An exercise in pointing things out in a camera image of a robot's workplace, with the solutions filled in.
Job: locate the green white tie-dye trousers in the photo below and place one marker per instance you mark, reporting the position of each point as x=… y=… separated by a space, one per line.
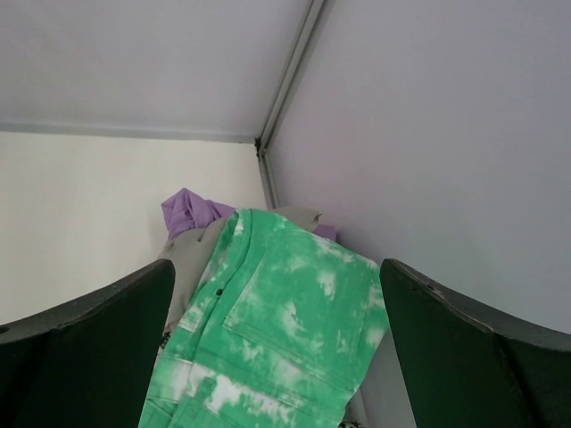
x=305 y=381

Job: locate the grey garment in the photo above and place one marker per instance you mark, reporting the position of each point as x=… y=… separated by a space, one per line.
x=192 y=263

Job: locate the purple garment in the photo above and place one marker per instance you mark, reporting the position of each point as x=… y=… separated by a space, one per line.
x=186 y=210

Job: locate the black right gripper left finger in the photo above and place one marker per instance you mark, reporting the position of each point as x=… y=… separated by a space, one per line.
x=87 y=362

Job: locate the black white printed garment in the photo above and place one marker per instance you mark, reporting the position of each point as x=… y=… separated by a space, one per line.
x=164 y=341

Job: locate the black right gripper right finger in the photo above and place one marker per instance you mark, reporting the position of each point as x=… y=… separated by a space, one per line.
x=466 y=364

